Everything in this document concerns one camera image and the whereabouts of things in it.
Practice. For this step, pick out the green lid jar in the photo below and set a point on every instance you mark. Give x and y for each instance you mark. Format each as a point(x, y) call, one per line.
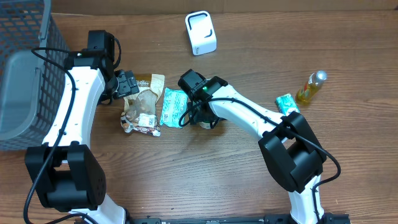
point(206, 125)

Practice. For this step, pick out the small teal tissue pack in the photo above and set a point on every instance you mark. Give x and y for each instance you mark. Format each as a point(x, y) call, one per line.
point(286, 104)

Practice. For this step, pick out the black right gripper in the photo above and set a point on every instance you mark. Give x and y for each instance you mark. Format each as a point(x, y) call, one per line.
point(200, 116)

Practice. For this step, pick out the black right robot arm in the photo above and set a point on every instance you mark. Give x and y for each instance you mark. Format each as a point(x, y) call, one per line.
point(291, 151)

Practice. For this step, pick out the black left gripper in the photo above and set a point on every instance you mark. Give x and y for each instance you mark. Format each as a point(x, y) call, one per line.
point(127, 84)

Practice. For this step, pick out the yellow liquid bottle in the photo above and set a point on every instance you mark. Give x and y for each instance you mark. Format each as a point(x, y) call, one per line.
point(311, 87)

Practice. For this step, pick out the grey plastic mesh basket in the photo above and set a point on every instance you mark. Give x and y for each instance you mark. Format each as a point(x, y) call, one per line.
point(31, 86)

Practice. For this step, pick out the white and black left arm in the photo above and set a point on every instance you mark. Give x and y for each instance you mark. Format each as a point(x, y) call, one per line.
point(65, 174)

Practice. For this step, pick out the brown snack bag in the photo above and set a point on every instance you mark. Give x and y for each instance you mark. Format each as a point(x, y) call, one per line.
point(139, 113)

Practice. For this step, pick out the teal wet wipes pack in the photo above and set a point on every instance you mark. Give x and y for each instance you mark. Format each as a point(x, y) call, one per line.
point(174, 105)

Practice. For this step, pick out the white barcode scanner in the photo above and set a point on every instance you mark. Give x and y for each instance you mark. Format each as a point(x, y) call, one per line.
point(201, 32)

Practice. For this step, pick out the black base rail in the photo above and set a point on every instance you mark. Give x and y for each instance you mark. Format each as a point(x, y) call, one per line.
point(327, 218)

